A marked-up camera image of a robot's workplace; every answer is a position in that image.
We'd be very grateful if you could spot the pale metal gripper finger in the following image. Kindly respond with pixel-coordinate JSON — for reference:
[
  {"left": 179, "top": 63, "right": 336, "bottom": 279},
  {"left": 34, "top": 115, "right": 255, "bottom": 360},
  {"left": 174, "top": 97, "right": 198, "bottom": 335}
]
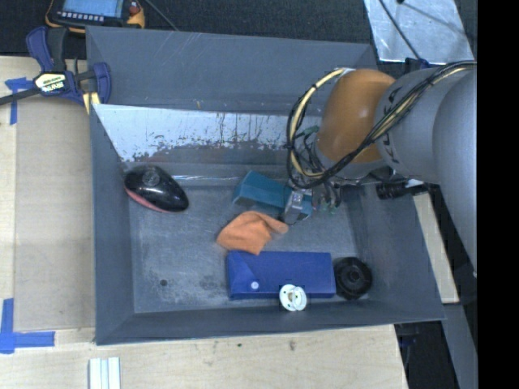
[
  {"left": 283, "top": 206, "right": 311, "bottom": 225},
  {"left": 290, "top": 190, "right": 314, "bottom": 211}
]

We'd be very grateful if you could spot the teal box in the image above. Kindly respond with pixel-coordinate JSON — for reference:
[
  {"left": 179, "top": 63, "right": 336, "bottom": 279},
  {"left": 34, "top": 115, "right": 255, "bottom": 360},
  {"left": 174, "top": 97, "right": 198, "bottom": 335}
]
[{"left": 231, "top": 170, "right": 294, "bottom": 211}]

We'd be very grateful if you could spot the orange cloth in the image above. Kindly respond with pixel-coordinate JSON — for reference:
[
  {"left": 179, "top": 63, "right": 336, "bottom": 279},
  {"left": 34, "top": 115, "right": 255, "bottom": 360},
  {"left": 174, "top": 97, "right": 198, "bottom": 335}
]
[{"left": 215, "top": 210, "right": 290, "bottom": 257}]

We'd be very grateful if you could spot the blue box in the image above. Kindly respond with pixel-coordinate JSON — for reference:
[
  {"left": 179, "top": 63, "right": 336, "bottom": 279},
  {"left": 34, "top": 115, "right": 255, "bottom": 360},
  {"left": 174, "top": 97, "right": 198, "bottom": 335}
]
[{"left": 225, "top": 250, "right": 337, "bottom": 301}]

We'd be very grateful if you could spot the black ribbed round disc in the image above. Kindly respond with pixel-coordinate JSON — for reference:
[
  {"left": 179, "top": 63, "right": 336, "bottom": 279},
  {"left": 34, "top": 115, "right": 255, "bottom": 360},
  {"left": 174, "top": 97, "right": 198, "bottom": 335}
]
[{"left": 332, "top": 255, "right": 374, "bottom": 301}]

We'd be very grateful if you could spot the grey metal bin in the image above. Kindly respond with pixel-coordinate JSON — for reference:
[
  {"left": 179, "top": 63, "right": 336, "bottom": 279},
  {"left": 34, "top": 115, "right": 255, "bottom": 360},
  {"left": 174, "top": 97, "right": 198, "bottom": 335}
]
[{"left": 84, "top": 25, "right": 448, "bottom": 346}]

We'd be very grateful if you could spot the black and red oval object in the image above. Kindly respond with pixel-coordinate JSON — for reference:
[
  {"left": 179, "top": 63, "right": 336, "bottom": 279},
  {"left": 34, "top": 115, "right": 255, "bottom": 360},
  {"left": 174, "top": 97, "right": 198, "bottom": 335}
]
[{"left": 122, "top": 164, "right": 191, "bottom": 214}]

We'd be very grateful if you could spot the black cylinder on white bracket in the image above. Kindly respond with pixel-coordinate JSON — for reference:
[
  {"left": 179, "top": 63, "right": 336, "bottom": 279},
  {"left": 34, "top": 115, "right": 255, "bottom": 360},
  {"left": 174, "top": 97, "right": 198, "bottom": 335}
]
[{"left": 375, "top": 177, "right": 427, "bottom": 200}]

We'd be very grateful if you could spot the white plastic ring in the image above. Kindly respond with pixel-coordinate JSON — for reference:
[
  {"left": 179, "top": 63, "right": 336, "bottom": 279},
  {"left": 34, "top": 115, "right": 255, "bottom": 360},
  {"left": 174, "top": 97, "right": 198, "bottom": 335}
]
[{"left": 278, "top": 283, "right": 309, "bottom": 313}]

